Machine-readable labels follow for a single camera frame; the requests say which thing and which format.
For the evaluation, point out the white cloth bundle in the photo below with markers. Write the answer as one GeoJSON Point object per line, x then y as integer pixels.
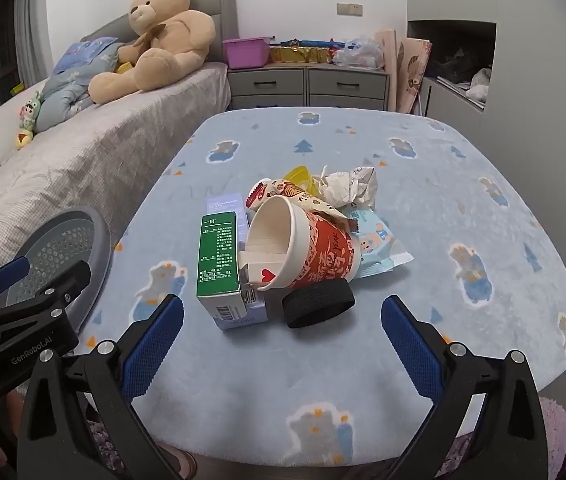
{"type": "Point", "coordinates": [478, 84]}

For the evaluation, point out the blue printed pillow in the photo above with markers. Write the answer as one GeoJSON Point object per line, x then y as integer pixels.
{"type": "Point", "coordinates": [88, 52]}

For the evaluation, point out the blue printed blanket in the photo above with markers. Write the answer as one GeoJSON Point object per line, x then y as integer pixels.
{"type": "Point", "coordinates": [413, 200]}

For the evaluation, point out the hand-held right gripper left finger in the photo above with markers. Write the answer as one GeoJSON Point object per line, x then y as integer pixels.
{"type": "Point", "coordinates": [155, 345]}

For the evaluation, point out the colourful foil packets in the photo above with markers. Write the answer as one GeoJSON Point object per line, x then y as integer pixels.
{"type": "Point", "coordinates": [308, 42]}

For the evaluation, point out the clear plastic bag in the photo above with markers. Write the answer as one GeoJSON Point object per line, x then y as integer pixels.
{"type": "Point", "coordinates": [360, 52]}

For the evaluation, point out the purple plastic basket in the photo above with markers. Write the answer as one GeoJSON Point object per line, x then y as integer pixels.
{"type": "Point", "coordinates": [247, 52]}

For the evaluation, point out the crumpled white paper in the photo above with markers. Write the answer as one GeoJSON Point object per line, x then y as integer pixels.
{"type": "Point", "coordinates": [335, 187]}

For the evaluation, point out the grey drawer dresser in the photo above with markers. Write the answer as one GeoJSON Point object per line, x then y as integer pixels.
{"type": "Point", "coordinates": [308, 85]}

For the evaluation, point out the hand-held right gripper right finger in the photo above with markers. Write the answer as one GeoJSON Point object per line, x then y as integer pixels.
{"type": "Point", "coordinates": [410, 345]}

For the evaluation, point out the tan teddy bear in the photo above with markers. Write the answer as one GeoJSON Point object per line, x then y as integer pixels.
{"type": "Point", "coordinates": [173, 40]}

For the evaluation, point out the beige wall outlet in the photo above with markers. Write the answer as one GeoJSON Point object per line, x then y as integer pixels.
{"type": "Point", "coordinates": [349, 9]}

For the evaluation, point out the grey padded headboard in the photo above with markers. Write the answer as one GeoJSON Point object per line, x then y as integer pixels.
{"type": "Point", "coordinates": [213, 5]}

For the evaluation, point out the playing card box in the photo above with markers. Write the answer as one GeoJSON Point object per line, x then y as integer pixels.
{"type": "Point", "coordinates": [263, 267]}

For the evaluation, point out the green hooded doll plush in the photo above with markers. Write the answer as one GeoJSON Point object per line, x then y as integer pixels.
{"type": "Point", "coordinates": [30, 110]}

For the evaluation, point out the lavender carton box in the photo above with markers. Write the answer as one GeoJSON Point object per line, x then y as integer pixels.
{"type": "Point", "coordinates": [243, 317]}

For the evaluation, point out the brown printed snack packet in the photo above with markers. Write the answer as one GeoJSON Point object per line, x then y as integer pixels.
{"type": "Point", "coordinates": [293, 192]}

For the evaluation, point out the gold gift box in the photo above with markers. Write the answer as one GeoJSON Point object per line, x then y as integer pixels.
{"type": "Point", "coordinates": [300, 55]}

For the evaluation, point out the white wardrobe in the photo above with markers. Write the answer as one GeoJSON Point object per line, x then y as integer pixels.
{"type": "Point", "coordinates": [538, 85]}

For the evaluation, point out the blue floral quilt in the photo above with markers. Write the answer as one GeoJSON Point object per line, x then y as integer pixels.
{"type": "Point", "coordinates": [68, 92]}

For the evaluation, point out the red white paper cup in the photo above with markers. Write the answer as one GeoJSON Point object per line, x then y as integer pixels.
{"type": "Point", "coordinates": [323, 255]}

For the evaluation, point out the green carton box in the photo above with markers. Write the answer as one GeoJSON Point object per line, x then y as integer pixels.
{"type": "Point", "coordinates": [218, 255]}

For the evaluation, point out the grey checked bed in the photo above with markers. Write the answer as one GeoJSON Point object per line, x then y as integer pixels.
{"type": "Point", "coordinates": [88, 160]}

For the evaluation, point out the crumpled silver wrapper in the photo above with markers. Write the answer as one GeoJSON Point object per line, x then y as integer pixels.
{"type": "Point", "coordinates": [365, 185]}

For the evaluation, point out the yellow red small plush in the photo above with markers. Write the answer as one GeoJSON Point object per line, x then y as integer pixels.
{"type": "Point", "coordinates": [23, 139]}

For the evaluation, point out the grey perforated basket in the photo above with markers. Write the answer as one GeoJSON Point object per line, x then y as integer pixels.
{"type": "Point", "coordinates": [53, 240]}

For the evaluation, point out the pink cartoon board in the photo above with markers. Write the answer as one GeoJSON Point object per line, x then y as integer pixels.
{"type": "Point", "coordinates": [413, 75]}

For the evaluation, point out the blue cartoon packet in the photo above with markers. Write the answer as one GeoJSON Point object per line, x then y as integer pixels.
{"type": "Point", "coordinates": [378, 245]}

